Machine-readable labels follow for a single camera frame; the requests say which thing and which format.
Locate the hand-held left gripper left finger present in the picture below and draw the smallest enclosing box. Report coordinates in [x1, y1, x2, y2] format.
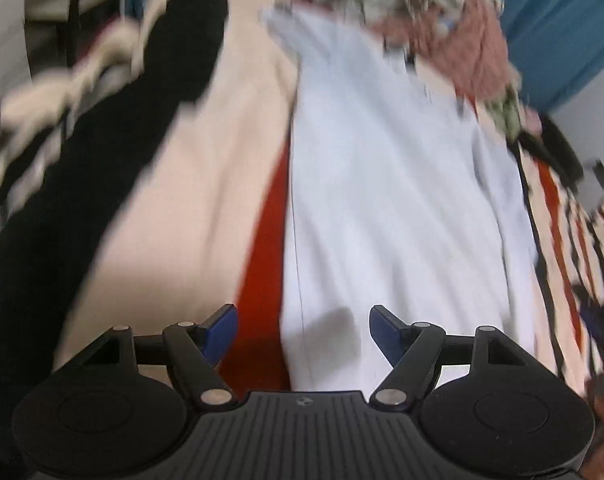
[79, 304, 240, 411]

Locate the pale green blanket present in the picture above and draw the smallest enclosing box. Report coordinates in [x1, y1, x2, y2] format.
[486, 95, 527, 141]

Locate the white t-shirt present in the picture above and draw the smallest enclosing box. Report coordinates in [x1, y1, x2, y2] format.
[267, 7, 540, 393]

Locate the pink fluffy blanket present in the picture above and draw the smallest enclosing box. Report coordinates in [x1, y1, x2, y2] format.
[377, 0, 522, 106]

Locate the blue curtain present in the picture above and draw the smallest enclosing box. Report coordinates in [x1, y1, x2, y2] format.
[496, 0, 604, 111]

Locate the striped fleece blanket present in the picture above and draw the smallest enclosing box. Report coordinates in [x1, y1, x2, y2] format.
[0, 0, 604, 411]

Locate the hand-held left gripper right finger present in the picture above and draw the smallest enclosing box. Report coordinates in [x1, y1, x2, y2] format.
[369, 304, 532, 411]

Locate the white-backed chair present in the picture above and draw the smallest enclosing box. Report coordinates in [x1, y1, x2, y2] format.
[24, 0, 133, 68]

